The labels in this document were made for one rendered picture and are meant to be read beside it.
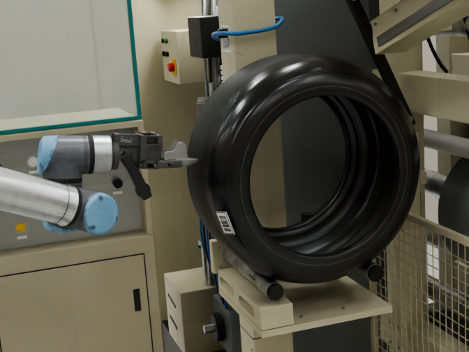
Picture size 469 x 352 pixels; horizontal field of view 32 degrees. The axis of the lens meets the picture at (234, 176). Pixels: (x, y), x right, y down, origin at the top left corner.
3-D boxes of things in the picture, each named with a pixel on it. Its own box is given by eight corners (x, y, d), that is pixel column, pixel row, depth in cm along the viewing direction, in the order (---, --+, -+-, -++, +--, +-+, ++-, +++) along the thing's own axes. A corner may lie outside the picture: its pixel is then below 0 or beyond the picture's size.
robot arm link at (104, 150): (94, 177, 188) (88, 170, 197) (115, 177, 190) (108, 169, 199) (95, 138, 187) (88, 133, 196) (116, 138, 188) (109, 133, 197)
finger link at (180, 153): (202, 142, 197) (164, 142, 194) (200, 167, 198) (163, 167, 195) (198, 141, 200) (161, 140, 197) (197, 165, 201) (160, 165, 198)
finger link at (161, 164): (183, 161, 195) (146, 162, 192) (183, 167, 195) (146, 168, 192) (178, 158, 199) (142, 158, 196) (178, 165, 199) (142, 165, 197)
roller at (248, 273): (236, 263, 237) (222, 260, 235) (241, 248, 236) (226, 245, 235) (281, 302, 204) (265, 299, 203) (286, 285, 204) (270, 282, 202)
